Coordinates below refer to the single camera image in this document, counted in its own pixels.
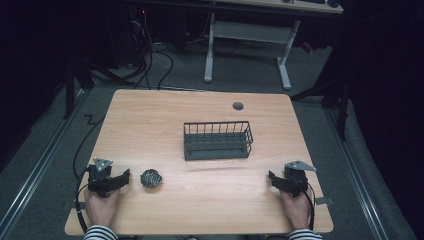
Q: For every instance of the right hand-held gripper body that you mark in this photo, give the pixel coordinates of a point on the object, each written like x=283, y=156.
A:
x=296, y=178

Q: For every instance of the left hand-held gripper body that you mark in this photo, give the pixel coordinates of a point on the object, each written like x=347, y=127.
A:
x=99, y=176

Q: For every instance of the steel wool scrubber ball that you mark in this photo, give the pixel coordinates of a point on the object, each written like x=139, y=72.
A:
x=151, y=178

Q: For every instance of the person's left hand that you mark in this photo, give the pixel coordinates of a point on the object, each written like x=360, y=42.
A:
x=101, y=208

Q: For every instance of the person's right hand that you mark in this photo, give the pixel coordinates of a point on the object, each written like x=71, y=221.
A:
x=296, y=210

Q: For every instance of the grey tape strip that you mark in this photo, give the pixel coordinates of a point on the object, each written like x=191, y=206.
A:
x=324, y=200

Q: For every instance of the round grey table grommet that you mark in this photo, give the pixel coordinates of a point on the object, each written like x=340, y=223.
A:
x=238, y=106

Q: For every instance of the black metal stand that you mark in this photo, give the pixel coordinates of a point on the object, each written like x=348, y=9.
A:
x=336, y=96
x=71, y=83

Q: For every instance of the white-framed wooden desk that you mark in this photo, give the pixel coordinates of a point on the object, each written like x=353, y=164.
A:
x=260, y=30

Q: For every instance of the metal floor rail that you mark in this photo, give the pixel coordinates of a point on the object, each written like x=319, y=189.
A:
x=360, y=180
x=36, y=173

